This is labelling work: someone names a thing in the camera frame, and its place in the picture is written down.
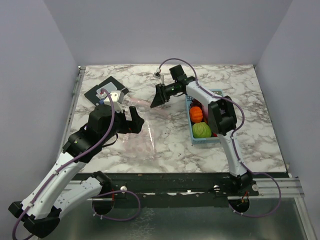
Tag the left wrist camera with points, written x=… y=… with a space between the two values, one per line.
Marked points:
x=117 y=97

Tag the green toy cabbage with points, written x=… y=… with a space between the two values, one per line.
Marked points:
x=201 y=130

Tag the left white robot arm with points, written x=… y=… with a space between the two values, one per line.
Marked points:
x=43 y=209

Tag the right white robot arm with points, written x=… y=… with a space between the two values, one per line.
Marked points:
x=221 y=118

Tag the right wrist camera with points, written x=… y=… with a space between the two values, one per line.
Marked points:
x=160 y=77

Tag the aluminium rail frame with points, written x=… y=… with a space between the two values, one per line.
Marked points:
x=274 y=214

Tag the clear pink zip top bag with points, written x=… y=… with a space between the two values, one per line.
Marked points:
x=143 y=146

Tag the black foam pad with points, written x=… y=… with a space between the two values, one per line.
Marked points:
x=91 y=94

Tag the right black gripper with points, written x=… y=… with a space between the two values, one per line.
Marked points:
x=160 y=97

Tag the dark red toy grapes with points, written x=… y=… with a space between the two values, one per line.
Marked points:
x=195 y=103

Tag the orange toy pumpkin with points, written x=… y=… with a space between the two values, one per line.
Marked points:
x=196 y=114

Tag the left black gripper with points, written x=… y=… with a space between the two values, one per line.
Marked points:
x=134 y=126

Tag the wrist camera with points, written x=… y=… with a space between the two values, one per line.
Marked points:
x=117 y=97
x=160 y=77

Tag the light blue plastic basket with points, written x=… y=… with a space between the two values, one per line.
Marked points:
x=210 y=140

